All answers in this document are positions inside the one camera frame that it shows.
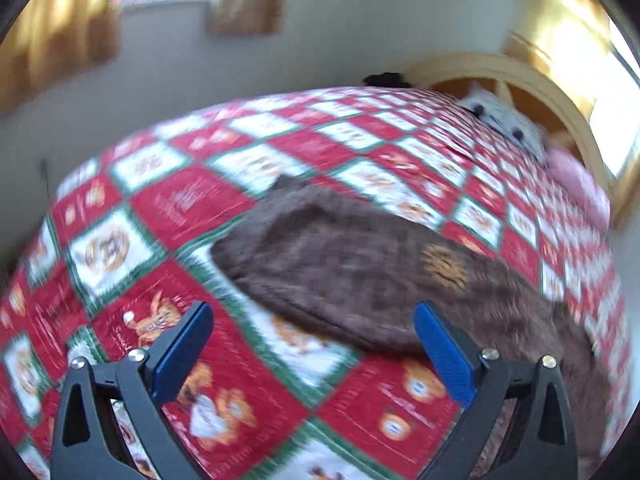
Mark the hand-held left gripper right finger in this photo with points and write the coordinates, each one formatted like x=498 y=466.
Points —
x=442 y=355

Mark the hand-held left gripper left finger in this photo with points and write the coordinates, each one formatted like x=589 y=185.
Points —
x=182 y=347

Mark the red checkered printed blanket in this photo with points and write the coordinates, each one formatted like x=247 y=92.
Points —
x=190 y=205

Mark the pink pillow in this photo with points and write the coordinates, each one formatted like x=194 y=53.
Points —
x=580 y=185

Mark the white pillow with black dots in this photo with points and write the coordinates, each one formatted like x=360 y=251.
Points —
x=500 y=110

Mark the small dark object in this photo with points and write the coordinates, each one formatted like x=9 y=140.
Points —
x=382 y=80

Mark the cream wooden headboard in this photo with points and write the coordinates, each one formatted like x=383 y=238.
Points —
x=540 y=80

